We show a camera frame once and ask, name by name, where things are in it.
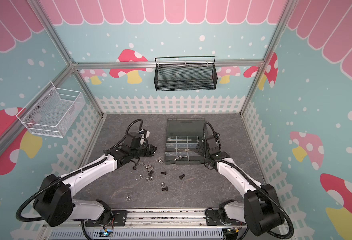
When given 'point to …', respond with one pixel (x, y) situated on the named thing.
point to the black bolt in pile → (150, 173)
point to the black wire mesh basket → (182, 73)
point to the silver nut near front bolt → (162, 184)
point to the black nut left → (134, 168)
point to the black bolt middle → (164, 173)
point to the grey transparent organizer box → (182, 136)
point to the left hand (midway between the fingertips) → (155, 151)
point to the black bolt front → (166, 188)
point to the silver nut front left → (128, 198)
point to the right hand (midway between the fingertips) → (203, 147)
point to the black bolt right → (181, 176)
